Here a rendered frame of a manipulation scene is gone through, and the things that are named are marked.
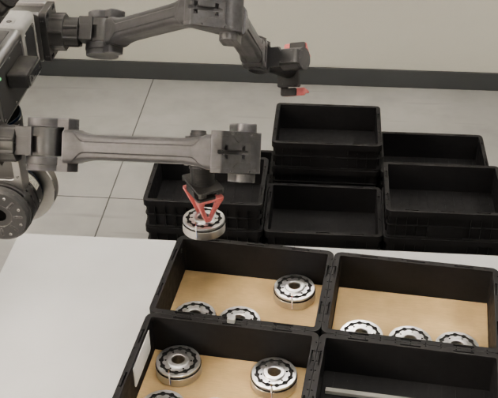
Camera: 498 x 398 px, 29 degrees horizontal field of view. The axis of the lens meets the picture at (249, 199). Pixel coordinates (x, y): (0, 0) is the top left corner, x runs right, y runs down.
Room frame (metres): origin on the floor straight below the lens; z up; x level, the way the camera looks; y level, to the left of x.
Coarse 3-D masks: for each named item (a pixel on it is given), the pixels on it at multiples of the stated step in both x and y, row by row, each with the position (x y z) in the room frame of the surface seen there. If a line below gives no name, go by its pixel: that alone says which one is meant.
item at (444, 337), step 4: (448, 332) 1.64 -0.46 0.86; (452, 332) 1.64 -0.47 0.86; (456, 332) 1.64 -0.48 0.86; (460, 332) 1.64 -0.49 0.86; (440, 336) 1.62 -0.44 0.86; (444, 336) 1.63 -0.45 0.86; (448, 336) 1.63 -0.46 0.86; (452, 336) 1.62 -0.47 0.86; (456, 336) 1.62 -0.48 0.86; (460, 336) 1.62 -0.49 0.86; (464, 336) 1.63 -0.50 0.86; (468, 336) 1.62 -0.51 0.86; (436, 340) 1.61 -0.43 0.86; (440, 340) 1.61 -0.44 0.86; (444, 340) 1.61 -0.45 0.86; (468, 340) 1.61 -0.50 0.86; (472, 340) 1.61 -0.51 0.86; (468, 344) 1.60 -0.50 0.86; (472, 344) 1.60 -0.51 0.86; (476, 344) 1.60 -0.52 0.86
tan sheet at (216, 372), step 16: (208, 368) 1.56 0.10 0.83; (224, 368) 1.56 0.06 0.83; (240, 368) 1.56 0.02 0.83; (304, 368) 1.56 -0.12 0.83; (144, 384) 1.51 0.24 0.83; (160, 384) 1.51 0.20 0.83; (192, 384) 1.51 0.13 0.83; (208, 384) 1.51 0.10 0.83; (224, 384) 1.51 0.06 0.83; (240, 384) 1.51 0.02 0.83
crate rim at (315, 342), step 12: (144, 324) 1.60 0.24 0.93; (204, 324) 1.61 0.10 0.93; (216, 324) 1.60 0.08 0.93; (228, 324) 1.60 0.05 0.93; (240, 324) 1.60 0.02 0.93; (144, 336) 1.57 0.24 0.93; (312, 336) 1.56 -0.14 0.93; (132, 348) 1.52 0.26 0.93; (312, 348) 1.52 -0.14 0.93; (132, 360) 1.49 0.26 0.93; (312, 360) 1.48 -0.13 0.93; (312, 372) 1.45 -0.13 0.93; (120, 384) 1.42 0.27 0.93
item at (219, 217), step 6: (192, 210) 1.89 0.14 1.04; (210, 210) 1.89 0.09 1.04; (186, 216) 1.86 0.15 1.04; (192, 216) 1.86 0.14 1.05; (216, 216) 1.86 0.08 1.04; (222, 216) 1.86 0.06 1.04; (186, 222) 1.83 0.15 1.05; (192, 222) 1.83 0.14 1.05; (210, 222) 1.83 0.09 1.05; (216, 222) 1.84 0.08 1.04; (222, 222) 1.83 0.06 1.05; (192, 228) 1.81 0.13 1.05; (198, 228) 1.81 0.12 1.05; (204, 228) 1.81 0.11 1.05; (210, 228) 1.81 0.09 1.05; (216, 228) 1.81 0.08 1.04
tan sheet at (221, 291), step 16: (192, 272) 1.91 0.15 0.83; (208, 272) 1.91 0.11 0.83; (192, 288) 1.85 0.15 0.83; (208, 288) 1.84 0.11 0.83; (224, 288) 1.84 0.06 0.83; (240, 288) 1.84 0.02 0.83; (256, 288) 1.84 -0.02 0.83; (272, 288) 1.84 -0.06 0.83; (320, 288) 1.84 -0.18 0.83; (176, 304) 1.79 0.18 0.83; (224, 304) 1.78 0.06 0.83; (240, 304) 1.78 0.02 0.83; (256, 304) 1.78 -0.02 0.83; (272, 304) 1.78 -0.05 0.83; (272, 320) 1.72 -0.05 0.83; (288, 320) 1.72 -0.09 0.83; (304, 320) 1.72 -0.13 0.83
